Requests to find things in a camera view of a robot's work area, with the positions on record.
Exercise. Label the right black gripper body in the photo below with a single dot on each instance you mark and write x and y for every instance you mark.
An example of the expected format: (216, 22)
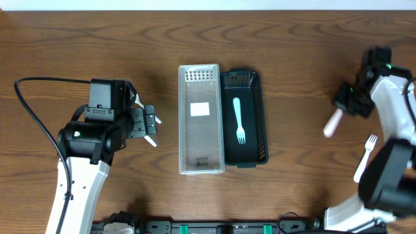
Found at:
(348, 104)

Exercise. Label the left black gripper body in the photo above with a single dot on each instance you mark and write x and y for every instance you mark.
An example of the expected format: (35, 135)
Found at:
(140, 121)

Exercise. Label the white plastic fork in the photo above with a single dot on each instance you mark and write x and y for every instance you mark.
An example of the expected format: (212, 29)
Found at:
(369, 146)
(332, 123)
(241, 137)

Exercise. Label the white plastic fork top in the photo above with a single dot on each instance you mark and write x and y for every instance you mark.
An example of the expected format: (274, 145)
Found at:
(241, 137)

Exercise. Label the black plastic basket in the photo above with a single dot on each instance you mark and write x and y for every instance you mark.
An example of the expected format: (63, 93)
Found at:
(245, 84)

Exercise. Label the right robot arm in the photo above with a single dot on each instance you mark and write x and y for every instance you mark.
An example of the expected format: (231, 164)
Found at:
(384, 192)

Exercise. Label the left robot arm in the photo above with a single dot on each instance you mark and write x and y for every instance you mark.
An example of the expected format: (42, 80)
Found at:
(89, 148)

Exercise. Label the white plastic spoon upper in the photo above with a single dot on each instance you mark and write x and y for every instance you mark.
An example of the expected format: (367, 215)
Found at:
(137, 101)

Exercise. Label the white plastic spoon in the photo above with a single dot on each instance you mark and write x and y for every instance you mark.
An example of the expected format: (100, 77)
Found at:
(150, 140)
(137, 101)

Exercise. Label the white plastic spoon middle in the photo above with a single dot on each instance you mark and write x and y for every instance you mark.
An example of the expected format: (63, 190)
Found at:
(150, 140)

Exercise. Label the clear plastic basket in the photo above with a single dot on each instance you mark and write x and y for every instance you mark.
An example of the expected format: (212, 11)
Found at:
(201, 141)

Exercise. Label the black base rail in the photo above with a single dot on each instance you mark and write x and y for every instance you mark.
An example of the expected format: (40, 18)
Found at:
(124, 222)

